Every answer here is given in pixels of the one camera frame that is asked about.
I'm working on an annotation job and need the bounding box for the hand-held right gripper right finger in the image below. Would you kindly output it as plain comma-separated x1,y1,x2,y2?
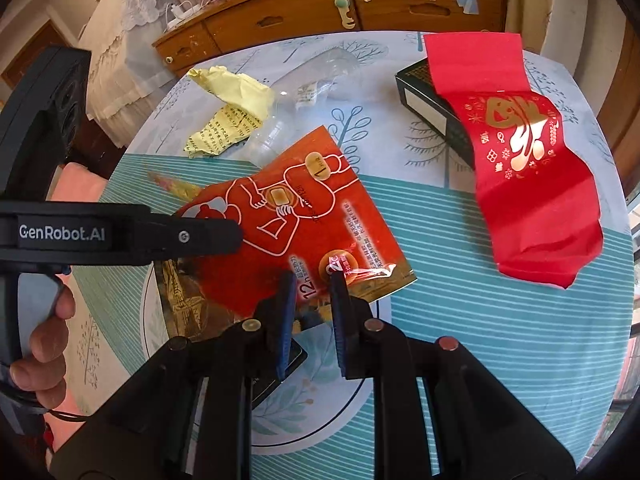
327,270,576,480

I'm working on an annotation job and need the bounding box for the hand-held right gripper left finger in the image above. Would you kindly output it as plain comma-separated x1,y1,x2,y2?
47,270,301,480

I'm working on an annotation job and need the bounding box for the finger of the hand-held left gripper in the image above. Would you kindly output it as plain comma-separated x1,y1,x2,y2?
145,207,244,266

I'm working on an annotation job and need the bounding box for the black box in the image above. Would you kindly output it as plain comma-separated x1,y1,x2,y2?
250,332,309,411

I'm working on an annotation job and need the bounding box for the gold foil wrapper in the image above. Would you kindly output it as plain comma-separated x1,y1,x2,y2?
147,170,333,336

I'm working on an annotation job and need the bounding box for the red printed packet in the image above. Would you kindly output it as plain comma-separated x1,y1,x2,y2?
172,126,415,318

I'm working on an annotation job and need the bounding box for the yellow paper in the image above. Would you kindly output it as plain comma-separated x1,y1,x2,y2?
182,66,275,158

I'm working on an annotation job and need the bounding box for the red paper with gold print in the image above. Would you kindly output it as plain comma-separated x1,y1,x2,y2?
424,32,603,290

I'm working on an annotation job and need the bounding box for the dark green box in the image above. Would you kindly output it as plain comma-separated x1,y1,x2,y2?
395,57,476,171

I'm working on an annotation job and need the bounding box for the person's left hand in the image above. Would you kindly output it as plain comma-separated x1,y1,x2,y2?
10,291,77,405

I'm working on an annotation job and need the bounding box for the pink bed cover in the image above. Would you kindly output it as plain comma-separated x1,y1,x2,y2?
50,162,108,206

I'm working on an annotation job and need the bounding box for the wooden door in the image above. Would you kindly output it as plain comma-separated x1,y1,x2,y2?
0,19,81,92

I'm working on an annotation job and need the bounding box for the lace covered furniture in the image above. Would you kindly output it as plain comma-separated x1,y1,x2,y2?
77,0,176,148

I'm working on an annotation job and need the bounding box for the tree print tablecloth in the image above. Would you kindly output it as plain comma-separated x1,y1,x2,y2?
47,30,633,471

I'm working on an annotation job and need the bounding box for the white power strip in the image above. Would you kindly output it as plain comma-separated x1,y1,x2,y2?
166,2,202,29

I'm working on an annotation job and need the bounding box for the wooden dresser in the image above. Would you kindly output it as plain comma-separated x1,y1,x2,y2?
152,0,508,78

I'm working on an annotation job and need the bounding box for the green knobbed hook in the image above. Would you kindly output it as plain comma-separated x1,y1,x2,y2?
335,0,358,33

